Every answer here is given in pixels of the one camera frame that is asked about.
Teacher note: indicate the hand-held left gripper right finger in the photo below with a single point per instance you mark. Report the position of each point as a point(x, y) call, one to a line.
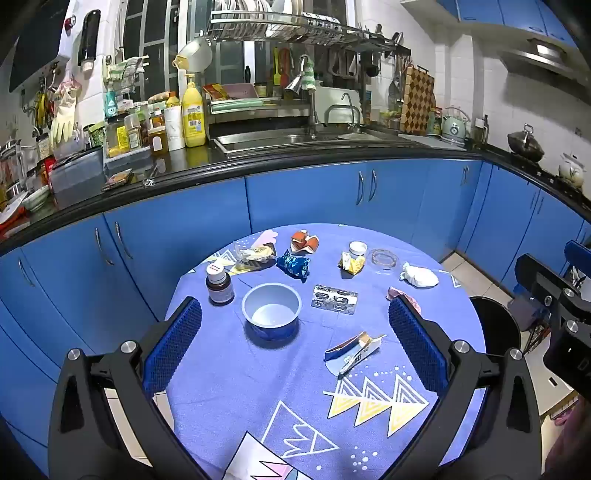
point(415, 341)

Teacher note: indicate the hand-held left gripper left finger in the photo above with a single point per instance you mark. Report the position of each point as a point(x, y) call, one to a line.
point(173, 341)

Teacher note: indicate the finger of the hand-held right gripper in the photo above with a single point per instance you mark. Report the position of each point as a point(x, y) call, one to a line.
point(545, 274)
point(554, 302)

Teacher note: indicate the black trash bin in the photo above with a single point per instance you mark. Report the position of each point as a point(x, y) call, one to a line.
point(496, 323)

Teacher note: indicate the white tissue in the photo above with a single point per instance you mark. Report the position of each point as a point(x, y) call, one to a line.
point(419, 275)

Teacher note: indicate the blue foil snack wrapper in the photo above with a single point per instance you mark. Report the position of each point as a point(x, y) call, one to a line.
point(293, 266)

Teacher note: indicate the grey bin with blue liner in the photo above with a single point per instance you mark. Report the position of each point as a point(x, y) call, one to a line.
point(526, 314)

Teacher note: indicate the pink wrapper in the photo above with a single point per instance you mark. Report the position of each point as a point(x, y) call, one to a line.
point(413, 304)

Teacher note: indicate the torn blue white carton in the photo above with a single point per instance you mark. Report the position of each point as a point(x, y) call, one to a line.
point(353, 355)

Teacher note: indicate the brown medicine bottle white cap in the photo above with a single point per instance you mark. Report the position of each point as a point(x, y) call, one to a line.
point(220, 286)

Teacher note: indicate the clear glass ashtray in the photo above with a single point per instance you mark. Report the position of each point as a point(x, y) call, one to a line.
point(382, 261)

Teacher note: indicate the silver blister pack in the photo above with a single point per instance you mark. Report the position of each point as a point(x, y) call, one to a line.
point(334, 299)

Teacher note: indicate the light blue bowl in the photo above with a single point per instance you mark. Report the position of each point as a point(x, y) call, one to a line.
point(271, 318)

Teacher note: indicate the white clay pot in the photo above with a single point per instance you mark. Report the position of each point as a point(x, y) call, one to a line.
point(571, 170)

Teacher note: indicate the small white cap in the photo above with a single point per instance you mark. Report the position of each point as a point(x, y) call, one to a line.
point(358, 249)

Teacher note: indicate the clear yellow snack wrapper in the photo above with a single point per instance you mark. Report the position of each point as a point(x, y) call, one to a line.
point(251, 256)

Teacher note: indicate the black wok with lid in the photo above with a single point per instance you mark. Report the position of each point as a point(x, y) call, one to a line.
point(526, 146)

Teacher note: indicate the crumpled orange white carton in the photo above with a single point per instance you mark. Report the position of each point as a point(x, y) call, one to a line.
point(304, 242)

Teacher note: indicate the pale green kettle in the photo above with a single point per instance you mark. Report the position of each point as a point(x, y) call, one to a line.
point(455, 125)

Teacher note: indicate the blue kitchen base cabinets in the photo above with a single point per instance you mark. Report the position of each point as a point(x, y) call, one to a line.
point(300, 198)

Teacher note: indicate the clear storage box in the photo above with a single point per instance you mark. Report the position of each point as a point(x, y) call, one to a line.
point(76, 175)

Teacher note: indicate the orange liquid bottle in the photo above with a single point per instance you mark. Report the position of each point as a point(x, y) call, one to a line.
point(158, 141)

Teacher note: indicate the tray of spice jars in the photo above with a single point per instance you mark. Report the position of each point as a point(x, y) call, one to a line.
point(122, 138)

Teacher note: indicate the white paper towel roll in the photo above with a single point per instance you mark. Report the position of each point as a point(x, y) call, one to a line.
point(174, 129)

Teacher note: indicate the checkered cutting board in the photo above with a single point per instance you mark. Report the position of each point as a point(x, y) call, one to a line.
point(417, 104)

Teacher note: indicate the steel range hood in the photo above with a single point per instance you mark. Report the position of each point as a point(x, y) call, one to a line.
point(540, 55)

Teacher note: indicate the stainless steel sink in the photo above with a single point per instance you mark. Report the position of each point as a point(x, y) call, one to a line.
point(277, 141)

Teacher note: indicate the yellow dish soap bottle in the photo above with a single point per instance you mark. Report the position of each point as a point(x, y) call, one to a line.
point(192, 115)

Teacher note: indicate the thin curved faucet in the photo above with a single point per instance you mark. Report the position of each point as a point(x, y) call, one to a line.
point(358, 115)

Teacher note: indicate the teal bottle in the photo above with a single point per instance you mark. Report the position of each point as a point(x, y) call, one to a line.
point(110, 105)

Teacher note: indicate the yellow rubber gloves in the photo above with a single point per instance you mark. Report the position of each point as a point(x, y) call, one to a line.
point(62, 117)

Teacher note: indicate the chrome kitchen faucet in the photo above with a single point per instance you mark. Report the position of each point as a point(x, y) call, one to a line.
point(313, 110)

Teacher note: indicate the pink basket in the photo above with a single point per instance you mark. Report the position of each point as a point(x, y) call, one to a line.
point(231, 91)

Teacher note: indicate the white water purifier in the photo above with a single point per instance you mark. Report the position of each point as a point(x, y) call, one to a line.
point(332, 97)

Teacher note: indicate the green striped towel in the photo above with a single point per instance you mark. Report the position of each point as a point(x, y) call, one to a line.
point(124, 71)

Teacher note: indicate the green striped cloth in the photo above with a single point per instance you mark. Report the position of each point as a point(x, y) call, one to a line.
point(308, 76)

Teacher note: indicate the white hanging plastic bowl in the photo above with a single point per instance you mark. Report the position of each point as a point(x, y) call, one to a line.
point(196, 53)

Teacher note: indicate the steel dish rack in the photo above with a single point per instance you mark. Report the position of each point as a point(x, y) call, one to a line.
point(277, 27)

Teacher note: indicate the blue wall cabinets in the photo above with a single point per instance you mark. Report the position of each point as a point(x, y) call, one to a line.
point(503, 11)

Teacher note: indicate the black wall dispenser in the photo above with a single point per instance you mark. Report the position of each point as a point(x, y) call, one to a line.
point(88, 37)

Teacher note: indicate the black wall panel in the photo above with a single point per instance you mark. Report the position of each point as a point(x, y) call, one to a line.
point(39, 41)

